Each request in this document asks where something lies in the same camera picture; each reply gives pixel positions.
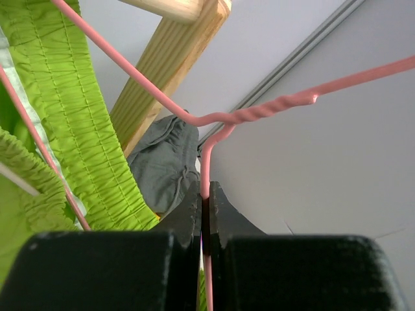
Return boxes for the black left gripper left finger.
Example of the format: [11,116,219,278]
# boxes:
[1,182,201,310]

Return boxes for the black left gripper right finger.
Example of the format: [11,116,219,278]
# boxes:
[209,182,409,310]

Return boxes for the light grey shorts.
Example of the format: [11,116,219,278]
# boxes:
[127,115,200,216]

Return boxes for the pink hanger of green shorts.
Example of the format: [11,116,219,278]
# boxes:
[1,1,414,310]

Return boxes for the lime green shorts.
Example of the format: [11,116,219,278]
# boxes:
[0,0,210,311]

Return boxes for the wooden clothes rack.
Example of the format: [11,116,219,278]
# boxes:
[110,1,231,156]

